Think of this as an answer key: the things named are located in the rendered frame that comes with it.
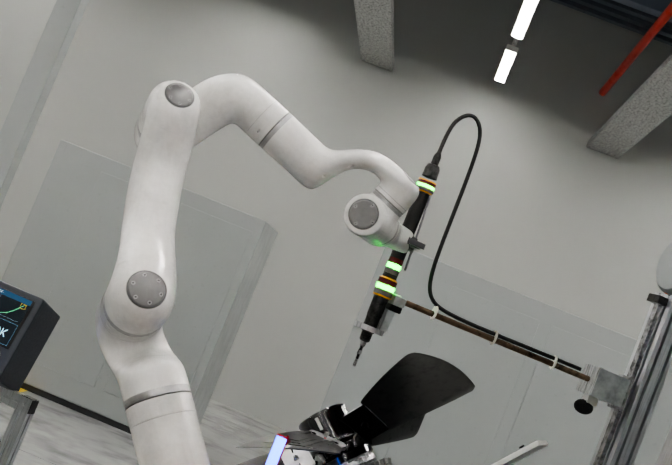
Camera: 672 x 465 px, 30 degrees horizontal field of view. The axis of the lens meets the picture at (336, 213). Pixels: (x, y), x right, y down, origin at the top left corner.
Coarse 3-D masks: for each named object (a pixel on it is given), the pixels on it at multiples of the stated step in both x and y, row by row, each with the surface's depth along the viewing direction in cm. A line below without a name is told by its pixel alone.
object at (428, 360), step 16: (400, 368) 273; (416, 368) 274; (432, 368) 274; (448, 368) 275; (384, 384) 278; (400, 384) 278; (416, 384) 278; (432, 384) 278; (448, 384) 279; (464, 384) 280; (368, 400) 282; (384, 400) 281; (400, 400) 281; (416, 400) 281; (432, 400) 282; (448, 400) 282; (384, 416) 284; (400, 416) 284; (416, 416) 284
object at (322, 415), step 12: (336, 408) 287; (312, 420) 285; (324, 420) 285; (336, 420) 285; (324, 432) 284; (336, 432) 284; (348, 432) 285; (348, 444) 285; (324, 456) 285; (336, 456) 282; (348, 456) 281
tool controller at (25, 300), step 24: (0, 288) 261; (0, 312) 259; (24, 312) 258; (48, 312) 263; (0, 336) 257; (24, 336) 257; (48, 336) 267; (0, 360) 255; (24, 360) 260; (0, 384) 257
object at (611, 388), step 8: (584, 368) 304; (592, 368) 301; (600, 368) 298; (592, 376) 300; (600, 376) 298; (608, 376) 299; (616, 376) 300; (624, 376) 304; (584, 384) 302; (592, 384) 299; (600, 384) 298; (608, 384) 299; (616, 384) 300; (624, 384) 300; (584, 392) 300; (592, 392) 298; (600, 392) 298; (608, 392) 299; (616, 392) 300; (624, 392) 301; (608, 400) 299; (616, 400) 300; (624, 400) 302; (616, 408) 302
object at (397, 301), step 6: (390, 300) 284; (396, 300) 282; (402, 300) 283; (390, 306) 282; (396, 306) 282; (402, 306) 283; (384, 312) 283; (390, 312) 282; (396, 312) 282; (384, 318) 282; (390, 318) 282; (354, 324) 281; (360, 324) 280; (378, 324) 283; (384, 324) 282; (372, 330) 279; (378, 330) 279; (384, 330) 282
